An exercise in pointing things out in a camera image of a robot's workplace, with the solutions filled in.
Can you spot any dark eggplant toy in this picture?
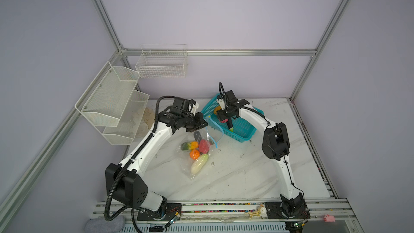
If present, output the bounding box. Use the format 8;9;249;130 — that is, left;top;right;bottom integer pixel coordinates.
226;118;234;132

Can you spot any red strawberry toy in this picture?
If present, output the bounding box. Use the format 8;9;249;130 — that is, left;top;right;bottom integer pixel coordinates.
198;139;210;154

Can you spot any green yellow cucumber toy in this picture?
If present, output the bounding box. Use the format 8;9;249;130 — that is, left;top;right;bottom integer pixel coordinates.
180;141;199;151

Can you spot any teal plastic basket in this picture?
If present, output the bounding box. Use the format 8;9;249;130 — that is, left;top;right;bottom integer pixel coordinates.
202;94;257;142

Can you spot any clear zip top bag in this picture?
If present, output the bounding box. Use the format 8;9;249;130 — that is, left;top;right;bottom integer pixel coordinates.
177;126;224;180

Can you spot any orange persimmon toy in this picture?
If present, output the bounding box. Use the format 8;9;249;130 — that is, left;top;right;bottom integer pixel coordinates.
189;149;201;160

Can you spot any white radish toy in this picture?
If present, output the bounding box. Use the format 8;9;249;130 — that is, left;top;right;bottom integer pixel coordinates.
190;154;209;175

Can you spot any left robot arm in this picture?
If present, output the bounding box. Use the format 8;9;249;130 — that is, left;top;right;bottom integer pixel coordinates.
104;96;208;221

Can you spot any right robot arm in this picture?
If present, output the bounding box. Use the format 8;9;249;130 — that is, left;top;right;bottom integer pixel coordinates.
216;83;305;219

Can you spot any yellow lemon toy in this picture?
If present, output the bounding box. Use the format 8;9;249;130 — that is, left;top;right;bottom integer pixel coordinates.
213;106;222;115

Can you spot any beige cloth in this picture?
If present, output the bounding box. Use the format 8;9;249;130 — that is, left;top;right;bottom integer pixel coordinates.
136;107;155;138

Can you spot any white mesh two-tier shelf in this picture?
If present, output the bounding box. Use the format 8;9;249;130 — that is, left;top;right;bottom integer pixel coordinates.
74;63;149;145

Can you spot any yellow wooden toy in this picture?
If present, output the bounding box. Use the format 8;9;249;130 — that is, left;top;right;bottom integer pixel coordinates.
248;204;267;219

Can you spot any grey cloth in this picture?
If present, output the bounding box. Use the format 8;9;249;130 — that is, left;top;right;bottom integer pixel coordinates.
84;216;125;233

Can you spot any pink pig figure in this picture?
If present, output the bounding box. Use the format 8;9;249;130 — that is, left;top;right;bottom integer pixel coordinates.
323;214;336;223

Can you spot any white wire basket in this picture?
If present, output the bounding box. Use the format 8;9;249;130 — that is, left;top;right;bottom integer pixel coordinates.
135;44;188;79

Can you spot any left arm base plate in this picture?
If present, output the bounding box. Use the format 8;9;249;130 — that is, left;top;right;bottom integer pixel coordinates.
134;203;182;221

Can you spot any black corrugated cable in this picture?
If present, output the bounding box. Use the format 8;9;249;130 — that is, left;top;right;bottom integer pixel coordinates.
104;95;177;233

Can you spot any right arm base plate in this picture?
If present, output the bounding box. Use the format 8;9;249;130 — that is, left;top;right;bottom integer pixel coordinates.
265;201;310;220

